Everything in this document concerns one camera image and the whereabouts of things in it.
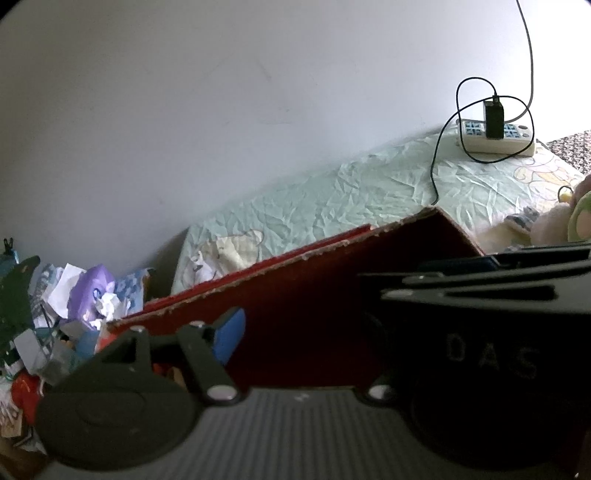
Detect black charger plug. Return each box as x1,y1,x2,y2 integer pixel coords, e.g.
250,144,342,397
483,95,505,140

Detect patterned brown cloth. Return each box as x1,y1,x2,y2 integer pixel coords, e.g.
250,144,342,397
548,130,591,174

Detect black charger cable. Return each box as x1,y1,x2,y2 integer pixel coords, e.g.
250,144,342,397
428,77,537,206

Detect black power strip cord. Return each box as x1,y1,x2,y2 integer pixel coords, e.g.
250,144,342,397
503,0,535,122

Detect dark green board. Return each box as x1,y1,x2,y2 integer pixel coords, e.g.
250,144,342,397
0,256,40,355

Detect green pink plush toy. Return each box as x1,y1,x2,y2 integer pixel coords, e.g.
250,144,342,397
530,175,591,246

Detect white power strip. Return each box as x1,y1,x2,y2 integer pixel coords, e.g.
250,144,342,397
457,118,537,156

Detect red round object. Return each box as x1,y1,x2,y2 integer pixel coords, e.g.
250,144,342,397
11,371,42,427

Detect light green bed sheet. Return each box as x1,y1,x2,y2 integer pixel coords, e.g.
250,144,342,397
171,133,585,294

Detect red cardboard box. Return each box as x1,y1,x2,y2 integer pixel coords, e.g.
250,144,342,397
108,207,484,388

